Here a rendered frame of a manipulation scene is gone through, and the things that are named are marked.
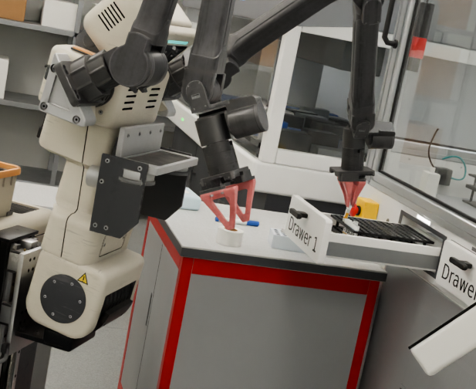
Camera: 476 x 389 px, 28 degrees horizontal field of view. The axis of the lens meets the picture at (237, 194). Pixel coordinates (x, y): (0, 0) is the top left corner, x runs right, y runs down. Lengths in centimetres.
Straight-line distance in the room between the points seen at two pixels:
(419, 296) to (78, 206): 96
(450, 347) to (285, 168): 199
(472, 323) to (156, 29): 79
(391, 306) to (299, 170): 77
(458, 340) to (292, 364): 140
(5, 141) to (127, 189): 463
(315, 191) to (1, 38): 353
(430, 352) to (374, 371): 141
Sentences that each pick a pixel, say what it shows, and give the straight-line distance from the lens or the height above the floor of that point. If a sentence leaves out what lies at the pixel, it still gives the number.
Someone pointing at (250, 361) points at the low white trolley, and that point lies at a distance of 267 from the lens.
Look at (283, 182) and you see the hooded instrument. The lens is 327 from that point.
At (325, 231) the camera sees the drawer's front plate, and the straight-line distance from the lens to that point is 233.
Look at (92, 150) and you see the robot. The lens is 200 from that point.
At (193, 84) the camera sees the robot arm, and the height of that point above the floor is 123.
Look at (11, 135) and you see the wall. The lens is 652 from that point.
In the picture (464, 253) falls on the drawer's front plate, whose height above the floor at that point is 92.
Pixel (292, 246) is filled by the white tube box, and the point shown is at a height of 77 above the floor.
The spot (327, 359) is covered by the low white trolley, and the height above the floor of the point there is 49.
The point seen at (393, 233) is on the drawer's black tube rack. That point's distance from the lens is 250.
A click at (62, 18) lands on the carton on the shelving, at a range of 602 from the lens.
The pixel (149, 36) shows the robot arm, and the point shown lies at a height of 129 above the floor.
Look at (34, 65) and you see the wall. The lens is 647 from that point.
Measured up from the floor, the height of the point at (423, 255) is 87.
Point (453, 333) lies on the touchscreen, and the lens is 134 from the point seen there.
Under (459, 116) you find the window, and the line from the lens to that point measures 253.
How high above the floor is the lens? 135
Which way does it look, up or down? 10 degrees down
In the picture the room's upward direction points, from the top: 11 degrees clockwise
